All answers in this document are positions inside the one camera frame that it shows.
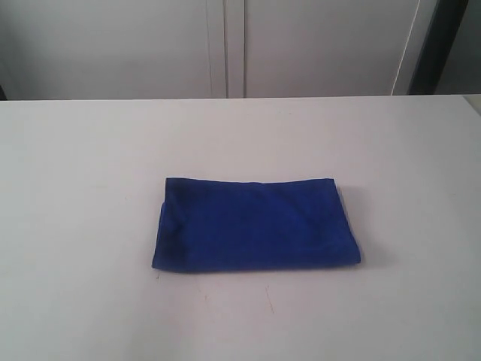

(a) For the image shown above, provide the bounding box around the dark vertical post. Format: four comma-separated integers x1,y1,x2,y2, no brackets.
407,0,469,96

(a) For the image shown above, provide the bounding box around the blue towel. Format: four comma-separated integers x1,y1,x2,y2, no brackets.
152,177,362,274

